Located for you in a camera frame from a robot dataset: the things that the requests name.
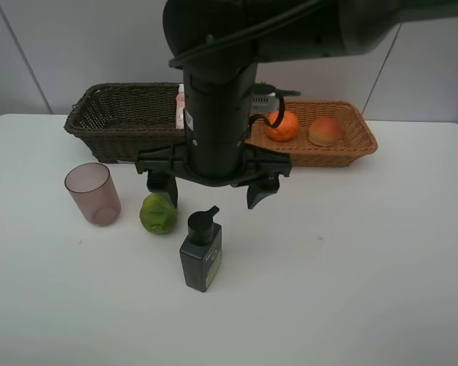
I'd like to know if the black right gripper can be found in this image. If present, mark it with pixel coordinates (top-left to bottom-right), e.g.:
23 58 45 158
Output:
135 65 292 209

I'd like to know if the black pump soap bottle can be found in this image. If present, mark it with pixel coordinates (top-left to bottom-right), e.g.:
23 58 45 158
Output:
179 206 222 293

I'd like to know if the pink lotion bottle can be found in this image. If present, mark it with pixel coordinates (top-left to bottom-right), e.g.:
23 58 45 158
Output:
176 83 185 130

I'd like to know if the orange mandarin fruit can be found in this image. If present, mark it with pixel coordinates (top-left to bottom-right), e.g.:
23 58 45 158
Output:
265 111 299 143

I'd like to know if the translucent purple plastic cup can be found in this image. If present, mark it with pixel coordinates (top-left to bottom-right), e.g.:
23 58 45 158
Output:
64 162 121 226

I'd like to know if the red yellow peach fruit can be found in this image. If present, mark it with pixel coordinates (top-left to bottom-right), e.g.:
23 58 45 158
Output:
308 117 340 147

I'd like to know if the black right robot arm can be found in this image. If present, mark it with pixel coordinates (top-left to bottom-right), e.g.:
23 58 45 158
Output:
135 1 458 208

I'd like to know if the green lime fruit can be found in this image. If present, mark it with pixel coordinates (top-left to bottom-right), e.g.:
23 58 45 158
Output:
139 193 178 235

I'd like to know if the dark brown wicker basket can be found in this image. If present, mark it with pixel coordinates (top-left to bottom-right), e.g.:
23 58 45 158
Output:
64 82 185 164

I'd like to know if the orange wicker basket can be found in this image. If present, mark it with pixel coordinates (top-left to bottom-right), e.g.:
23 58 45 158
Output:
247 100 378 168

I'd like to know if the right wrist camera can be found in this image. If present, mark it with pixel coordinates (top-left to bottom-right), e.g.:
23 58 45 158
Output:
250 82 301 113

